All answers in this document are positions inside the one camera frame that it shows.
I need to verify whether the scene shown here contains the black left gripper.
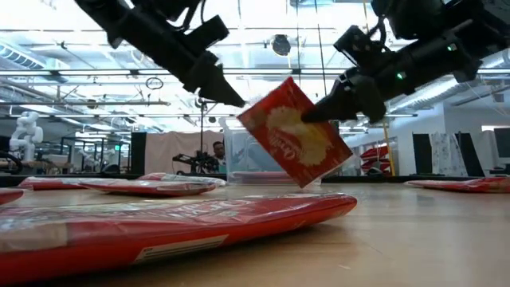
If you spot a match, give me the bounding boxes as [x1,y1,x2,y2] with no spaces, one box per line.
[180,50,247,109]

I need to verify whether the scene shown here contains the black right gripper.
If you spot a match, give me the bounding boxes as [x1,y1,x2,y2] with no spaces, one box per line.
[300,62,403,125]

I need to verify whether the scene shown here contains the red stacked shells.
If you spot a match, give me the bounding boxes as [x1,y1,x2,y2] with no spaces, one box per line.
[360,143,391,173]

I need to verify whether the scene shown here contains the person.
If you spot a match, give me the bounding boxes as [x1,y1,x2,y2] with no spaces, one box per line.
[210,140,227,174]

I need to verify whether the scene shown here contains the clear plastic bin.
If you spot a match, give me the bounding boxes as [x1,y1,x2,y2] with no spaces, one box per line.
[222,116,324,187]

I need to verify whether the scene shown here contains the beige curtain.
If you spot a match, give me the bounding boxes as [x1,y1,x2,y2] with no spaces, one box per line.
[143,130,226,175]

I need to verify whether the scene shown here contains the black partition panel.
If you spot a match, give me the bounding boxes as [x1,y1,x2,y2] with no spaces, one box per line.
[456,132,485,178]
[412,133,434,175]

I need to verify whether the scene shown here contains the tall black panel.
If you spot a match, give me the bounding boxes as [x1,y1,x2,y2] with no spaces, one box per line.
[130,131,147,175]

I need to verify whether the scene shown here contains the white patterned sheet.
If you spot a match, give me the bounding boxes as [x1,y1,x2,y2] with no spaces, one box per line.
[429,132,469,178]

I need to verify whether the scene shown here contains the dark computer monitor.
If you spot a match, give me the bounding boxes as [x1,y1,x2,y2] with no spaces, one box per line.
[493,127,510,159]

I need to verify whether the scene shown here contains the thick black hanging cable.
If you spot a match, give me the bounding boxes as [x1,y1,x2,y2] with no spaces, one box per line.
[316,0,328,99]

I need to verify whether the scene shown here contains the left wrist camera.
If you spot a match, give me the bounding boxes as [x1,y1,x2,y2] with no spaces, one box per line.
[185,14,231,55]

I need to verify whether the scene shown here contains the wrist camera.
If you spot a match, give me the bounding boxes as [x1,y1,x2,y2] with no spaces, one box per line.
[333,25,386,69]
[185,14,231,55]

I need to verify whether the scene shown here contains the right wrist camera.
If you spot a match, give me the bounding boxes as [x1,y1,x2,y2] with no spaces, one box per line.
[333,25,386,69]

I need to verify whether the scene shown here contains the yellow hanging cable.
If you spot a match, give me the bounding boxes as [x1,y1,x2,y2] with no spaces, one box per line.
[362,0,397,177]

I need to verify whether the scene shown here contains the black coiled cable loop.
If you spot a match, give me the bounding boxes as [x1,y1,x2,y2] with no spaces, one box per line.
[144,77,165,91]

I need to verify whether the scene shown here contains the black ceiling cord reel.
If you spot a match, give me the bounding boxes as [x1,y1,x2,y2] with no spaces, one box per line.
[272,33,292,57]

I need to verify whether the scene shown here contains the thin black hanging cable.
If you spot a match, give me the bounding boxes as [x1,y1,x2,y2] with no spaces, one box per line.
[296,0,303,79]

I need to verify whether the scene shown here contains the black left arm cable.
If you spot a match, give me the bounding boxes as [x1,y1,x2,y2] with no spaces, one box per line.
[181,0,209,32]

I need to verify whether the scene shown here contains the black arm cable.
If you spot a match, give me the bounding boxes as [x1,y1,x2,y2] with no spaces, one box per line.
[368,14,390,45]
[181,0,209,32]

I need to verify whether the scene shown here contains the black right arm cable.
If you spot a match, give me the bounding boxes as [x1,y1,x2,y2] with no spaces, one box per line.
[368,14,390,45]

